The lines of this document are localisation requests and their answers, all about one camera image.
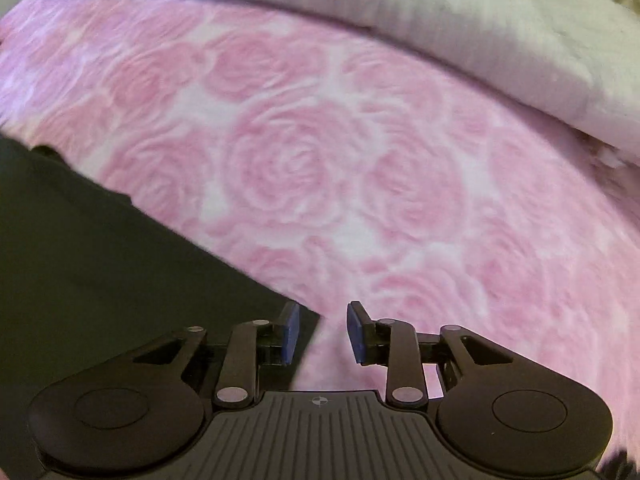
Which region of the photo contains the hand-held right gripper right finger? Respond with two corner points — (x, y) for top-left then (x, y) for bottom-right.
(346, 300), (516, 409)

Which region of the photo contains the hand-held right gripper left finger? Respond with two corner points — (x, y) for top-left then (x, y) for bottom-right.
(132, 301), (302, 409)

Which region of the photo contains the dark green garment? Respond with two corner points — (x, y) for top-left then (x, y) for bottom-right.
(0, 135), (324, 480)

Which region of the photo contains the pink rose print blanket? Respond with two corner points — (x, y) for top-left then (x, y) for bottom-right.
(0, 0), (640, 461)

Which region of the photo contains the white quilt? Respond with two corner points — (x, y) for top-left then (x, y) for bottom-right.
(27, 0), (640, 166)

